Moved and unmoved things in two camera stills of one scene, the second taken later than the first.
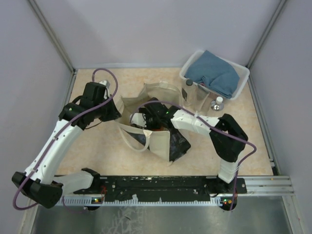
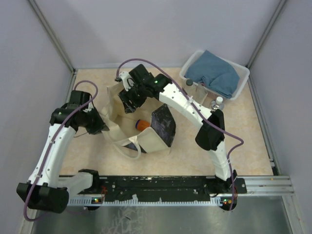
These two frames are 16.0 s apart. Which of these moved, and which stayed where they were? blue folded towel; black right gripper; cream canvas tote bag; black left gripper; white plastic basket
Moved: black left gripper; cream canvas tote bag; black right gripper
Stayed: white plastic basket; blue folded towel
